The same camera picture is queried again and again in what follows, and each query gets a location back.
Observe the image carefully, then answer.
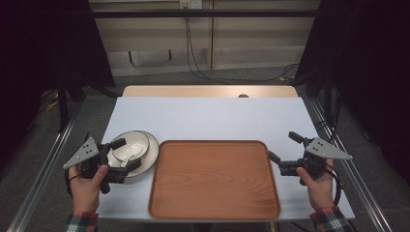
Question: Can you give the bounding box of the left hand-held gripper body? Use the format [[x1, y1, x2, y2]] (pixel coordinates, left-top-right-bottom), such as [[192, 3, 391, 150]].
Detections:
[[62, 136, 130, 195]]

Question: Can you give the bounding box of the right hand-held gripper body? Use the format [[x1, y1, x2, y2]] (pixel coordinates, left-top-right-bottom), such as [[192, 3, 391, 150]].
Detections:
[[278, 136, 354, 187]]

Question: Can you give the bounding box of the white bowl with dark rim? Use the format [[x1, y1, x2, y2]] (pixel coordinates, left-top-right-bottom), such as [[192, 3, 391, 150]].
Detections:
[[110, 130, 151, 162]]

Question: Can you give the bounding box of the person's left hand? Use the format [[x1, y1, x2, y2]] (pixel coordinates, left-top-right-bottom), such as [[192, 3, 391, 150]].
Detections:
[[68, 163, 110, 215]]

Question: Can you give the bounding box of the person's right hand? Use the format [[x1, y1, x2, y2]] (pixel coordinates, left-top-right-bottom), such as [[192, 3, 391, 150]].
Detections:
[[296, 158, 337, 212]]

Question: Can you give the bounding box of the white ceramic spoon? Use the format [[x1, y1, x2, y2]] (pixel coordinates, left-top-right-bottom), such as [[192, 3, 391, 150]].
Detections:
[[119, 142, 145, 169]]

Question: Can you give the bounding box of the white plate with dark rim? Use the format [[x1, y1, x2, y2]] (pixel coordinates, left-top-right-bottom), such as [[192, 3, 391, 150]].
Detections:
[[105, 130, 161, 179]]

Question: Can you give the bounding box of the brown wooden tray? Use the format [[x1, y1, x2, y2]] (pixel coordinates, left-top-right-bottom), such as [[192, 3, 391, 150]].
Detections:
[[148, 139, 281, 221]]

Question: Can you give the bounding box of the white table mat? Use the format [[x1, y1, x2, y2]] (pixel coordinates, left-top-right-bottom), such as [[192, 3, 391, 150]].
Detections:
[[96, 96, 356, 223]]

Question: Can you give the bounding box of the light wooden table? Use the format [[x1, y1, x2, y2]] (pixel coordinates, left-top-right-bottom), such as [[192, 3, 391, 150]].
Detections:
[[121, 84, 300, 99]]

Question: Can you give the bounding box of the black curtain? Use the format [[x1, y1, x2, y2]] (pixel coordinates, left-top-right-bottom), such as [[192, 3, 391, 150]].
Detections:
[[0, 0, 116, 168], [294, 0, 410, 177]]

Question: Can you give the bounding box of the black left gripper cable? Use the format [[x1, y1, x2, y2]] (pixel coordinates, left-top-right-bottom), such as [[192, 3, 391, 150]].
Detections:
[[65, 168, 81, 198]]

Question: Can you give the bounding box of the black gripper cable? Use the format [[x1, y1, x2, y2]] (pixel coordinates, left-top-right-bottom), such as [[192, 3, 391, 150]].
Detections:
[[65, 168, 81, 198], [324, 162, 343, 207]]

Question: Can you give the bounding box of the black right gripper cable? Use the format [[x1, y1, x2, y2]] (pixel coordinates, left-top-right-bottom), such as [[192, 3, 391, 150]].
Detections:
[[324, 162, 343, 207]]

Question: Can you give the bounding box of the aluminium frame rail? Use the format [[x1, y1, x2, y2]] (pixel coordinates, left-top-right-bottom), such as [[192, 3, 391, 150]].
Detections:
[[6, 102, 85, 232], [308, 97, 394, 232]]

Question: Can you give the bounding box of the yellow floor cable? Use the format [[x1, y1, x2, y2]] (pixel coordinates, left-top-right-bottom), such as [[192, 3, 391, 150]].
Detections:
[[44, 92, 60, 112]]

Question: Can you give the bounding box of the black wall cable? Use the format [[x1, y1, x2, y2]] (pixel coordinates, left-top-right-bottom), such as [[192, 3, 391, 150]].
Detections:
[[184, 16, 233, 85], [187, 16, 301, 83]]

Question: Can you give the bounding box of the black horizontal frame bar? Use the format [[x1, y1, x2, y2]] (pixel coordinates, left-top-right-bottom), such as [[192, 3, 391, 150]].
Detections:
[[89, 9, 323, 19]]

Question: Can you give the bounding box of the white wall socket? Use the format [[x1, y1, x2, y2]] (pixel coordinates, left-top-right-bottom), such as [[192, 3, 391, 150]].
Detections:
[[179, 0, 204, 10]]

